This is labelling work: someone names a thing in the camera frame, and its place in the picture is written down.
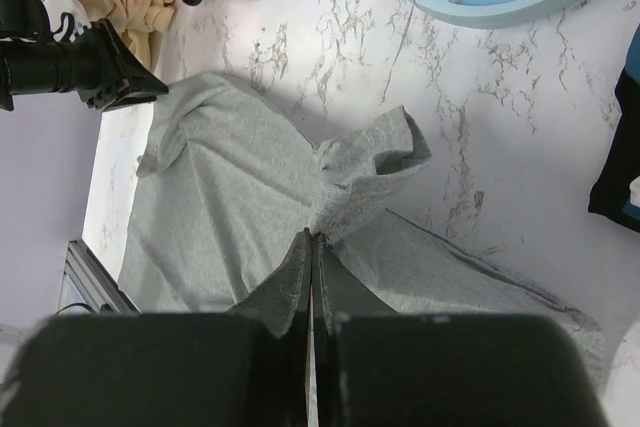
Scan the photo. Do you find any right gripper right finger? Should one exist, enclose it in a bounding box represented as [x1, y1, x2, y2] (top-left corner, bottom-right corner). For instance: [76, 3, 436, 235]
[313, 237, 606, 426]

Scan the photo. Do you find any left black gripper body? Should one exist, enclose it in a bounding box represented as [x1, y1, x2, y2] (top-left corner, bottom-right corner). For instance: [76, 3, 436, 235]
[1, 36, 125, 111]

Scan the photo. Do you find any white blue folded t shirt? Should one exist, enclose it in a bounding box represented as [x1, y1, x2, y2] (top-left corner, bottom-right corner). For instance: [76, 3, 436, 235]
[588, 29, 639, 232]

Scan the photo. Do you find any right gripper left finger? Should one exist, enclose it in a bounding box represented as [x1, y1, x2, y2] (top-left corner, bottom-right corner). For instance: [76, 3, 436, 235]
[1, 231, 313, 426]

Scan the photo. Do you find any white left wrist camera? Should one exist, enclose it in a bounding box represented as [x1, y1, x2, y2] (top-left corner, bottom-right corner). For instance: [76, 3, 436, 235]
[44, 0, 91, 42]

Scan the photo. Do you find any grey t shirt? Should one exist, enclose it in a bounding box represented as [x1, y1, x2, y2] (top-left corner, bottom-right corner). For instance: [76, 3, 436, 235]
[117, 71, 609, 393]

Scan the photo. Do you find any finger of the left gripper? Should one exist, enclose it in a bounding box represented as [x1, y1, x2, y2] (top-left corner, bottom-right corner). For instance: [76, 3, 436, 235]
[97, 19, 168, 110]

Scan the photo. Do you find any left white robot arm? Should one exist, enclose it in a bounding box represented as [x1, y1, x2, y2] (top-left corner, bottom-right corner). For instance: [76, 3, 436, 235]
[1, 0, 168, 112]

